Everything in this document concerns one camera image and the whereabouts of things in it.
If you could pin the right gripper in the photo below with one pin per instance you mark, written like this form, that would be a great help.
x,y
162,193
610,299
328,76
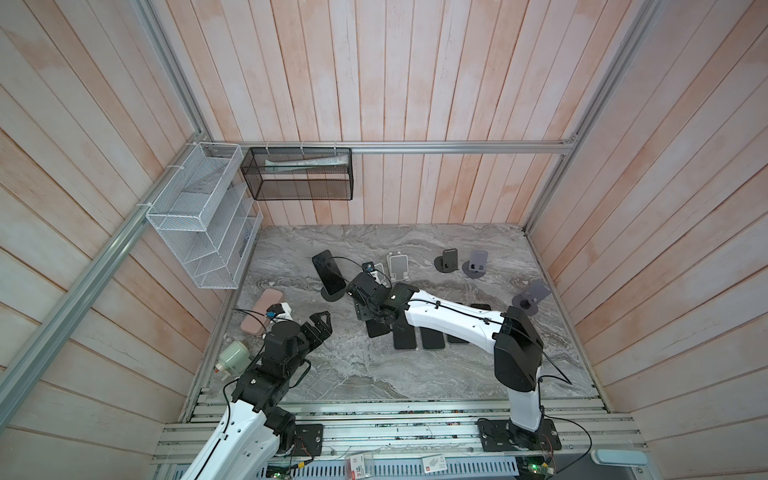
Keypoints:
x,y
361,312

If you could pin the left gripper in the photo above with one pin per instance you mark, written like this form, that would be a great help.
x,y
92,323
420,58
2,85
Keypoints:
x,y
324,329

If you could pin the phone with purple case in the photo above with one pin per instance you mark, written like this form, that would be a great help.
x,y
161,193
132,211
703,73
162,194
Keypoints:
x,y
404,337

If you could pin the phone with green case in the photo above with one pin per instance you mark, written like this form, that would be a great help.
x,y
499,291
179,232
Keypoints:
x,y
432,339

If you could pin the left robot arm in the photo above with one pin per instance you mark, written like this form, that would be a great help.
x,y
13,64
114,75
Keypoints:
x,y
254,428

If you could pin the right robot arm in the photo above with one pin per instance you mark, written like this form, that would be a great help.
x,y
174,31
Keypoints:
x,y
509,336

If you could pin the pink phone case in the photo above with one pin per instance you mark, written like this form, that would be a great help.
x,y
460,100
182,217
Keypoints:
x,y
256,318

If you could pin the dark grey phone stand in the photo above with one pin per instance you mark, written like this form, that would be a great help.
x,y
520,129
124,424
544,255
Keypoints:
x,y
448,261

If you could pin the grey far-right phone stand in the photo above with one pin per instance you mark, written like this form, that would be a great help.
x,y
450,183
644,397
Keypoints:
x,y
476,266

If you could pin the pale green small device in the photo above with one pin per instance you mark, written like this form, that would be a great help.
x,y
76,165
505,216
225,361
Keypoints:
x,y
233,360

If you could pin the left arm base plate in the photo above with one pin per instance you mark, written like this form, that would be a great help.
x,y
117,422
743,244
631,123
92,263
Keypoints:
x,y
306,440

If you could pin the aluminium rail frame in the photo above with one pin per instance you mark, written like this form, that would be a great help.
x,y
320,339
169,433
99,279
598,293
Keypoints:
x,y
411,427

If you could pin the black wire mesh basket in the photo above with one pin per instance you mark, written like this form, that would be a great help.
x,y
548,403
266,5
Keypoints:
x,y
299,173

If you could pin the white wire mesh shelf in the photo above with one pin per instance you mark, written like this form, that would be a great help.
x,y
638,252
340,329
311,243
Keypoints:
x,y
205,215

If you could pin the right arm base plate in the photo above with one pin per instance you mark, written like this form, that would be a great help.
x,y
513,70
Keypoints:
x,y
503,435

